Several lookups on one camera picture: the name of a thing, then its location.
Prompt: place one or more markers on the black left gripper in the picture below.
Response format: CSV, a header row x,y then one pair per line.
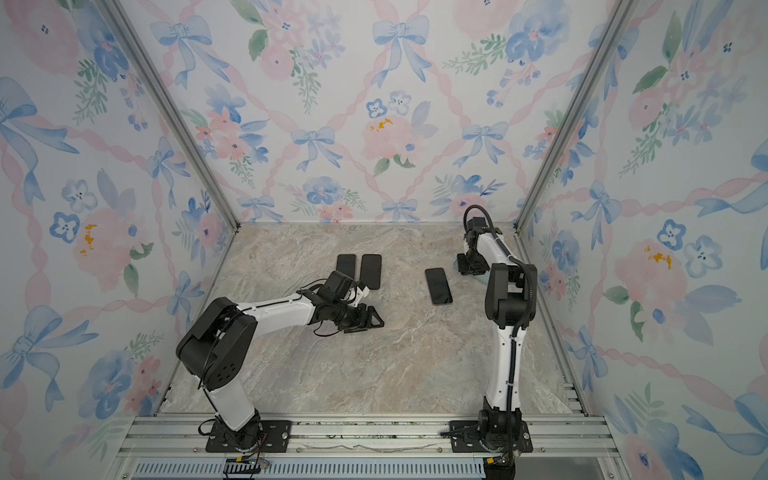
x,y
362,323

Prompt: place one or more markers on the white vent grille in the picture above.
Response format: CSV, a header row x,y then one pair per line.
x,y
310,468

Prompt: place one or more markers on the black phone case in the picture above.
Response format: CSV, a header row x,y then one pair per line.
x,y
371,272

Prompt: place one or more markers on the silver edged phone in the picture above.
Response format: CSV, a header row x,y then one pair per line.
x,y
346,264

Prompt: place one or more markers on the pink phone case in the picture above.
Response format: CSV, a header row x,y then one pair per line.
x,y
346,267

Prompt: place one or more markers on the aluminium corner post right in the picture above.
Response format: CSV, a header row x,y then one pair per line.
x,y
614,29

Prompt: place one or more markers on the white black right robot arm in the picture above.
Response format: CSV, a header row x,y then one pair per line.
x,y
510,304

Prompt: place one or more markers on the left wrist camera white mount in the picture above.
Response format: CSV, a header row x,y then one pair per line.
x,y
339,287

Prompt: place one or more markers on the aluminium corner post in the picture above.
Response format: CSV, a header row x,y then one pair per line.
x,y
614,29
136,52

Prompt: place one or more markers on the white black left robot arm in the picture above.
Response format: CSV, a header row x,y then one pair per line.
x,y
215,348

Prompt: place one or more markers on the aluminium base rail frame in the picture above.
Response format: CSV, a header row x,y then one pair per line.
x,y
566,446

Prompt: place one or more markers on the pink edged phone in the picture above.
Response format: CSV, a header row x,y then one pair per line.
x,y
438,286

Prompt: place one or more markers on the aluminium corner post left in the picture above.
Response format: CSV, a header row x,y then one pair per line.
x,y
136,52

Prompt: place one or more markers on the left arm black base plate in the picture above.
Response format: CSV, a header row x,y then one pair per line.
x,y
265,436

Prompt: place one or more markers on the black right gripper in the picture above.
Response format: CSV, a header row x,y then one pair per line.
x,y
464,269

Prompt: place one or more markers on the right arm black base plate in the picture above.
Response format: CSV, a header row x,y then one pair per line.
x,y
470,437

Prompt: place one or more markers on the light blue phone case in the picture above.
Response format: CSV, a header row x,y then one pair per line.
x,y
483,278

